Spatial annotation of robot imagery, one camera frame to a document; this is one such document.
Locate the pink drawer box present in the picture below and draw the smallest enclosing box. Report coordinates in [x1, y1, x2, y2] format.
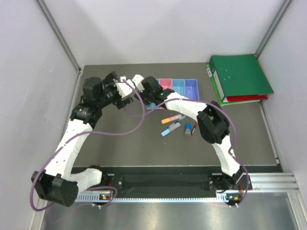
[157, 79, 173, 89]

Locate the orange highlighter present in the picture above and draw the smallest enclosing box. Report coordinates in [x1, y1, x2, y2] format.
[161, 114, 182, 124]

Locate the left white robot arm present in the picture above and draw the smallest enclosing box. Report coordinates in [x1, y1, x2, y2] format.
[30, 72, 135, 207]

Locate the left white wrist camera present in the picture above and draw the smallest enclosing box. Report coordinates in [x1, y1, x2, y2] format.
[115, 76, 135, 98]

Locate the dark green binder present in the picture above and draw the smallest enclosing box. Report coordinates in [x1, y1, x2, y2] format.
[209, 54, 274, 99]

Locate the grey slotted cable duct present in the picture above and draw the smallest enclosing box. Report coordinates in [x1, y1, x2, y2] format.
[75, 193, 239, 203]

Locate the light green folder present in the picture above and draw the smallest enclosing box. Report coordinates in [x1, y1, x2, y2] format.
[206, 65, 260, 106]

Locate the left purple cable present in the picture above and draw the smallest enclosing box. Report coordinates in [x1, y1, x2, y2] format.
[30, 80, 146, 223]

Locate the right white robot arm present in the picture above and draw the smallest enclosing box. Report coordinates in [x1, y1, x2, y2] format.
[136, 76, 245, 190]

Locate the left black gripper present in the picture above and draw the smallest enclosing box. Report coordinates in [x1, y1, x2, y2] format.
[96, 72, 133, 109]

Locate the aluminium front rail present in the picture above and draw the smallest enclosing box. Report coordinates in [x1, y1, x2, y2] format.
[38, 172, 300, 192]

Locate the grey blue glue stick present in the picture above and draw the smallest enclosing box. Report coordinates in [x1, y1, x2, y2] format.
[185, 123, 191, 137]

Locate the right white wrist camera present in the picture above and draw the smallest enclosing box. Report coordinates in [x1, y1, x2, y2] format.
[132, 74, 144, 92]

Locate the red pen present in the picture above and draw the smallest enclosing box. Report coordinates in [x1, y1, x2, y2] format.
[190, 122, 198, 137]

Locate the purple drawer box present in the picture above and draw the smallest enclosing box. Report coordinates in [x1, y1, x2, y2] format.
[184, 79, 200, 100]

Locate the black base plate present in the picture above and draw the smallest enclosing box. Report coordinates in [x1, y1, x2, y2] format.
[71, 167, 252, 192]

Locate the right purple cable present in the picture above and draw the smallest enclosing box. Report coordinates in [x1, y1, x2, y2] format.
[123, 88, 250, 208]

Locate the dark blue pen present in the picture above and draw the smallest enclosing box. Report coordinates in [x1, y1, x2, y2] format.
[167, 115, 186, 128]

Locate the purple cable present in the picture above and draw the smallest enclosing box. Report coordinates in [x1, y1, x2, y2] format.
[30, 80, 146, 223]
[123, 88, 250, 208]

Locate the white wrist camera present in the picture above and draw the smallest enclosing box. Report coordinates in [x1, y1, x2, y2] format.
[115, 76, 135, 98]
[132, 74, 144, 92]

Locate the red folder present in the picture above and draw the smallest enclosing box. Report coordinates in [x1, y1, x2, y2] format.
[223, 95, 268, 103]

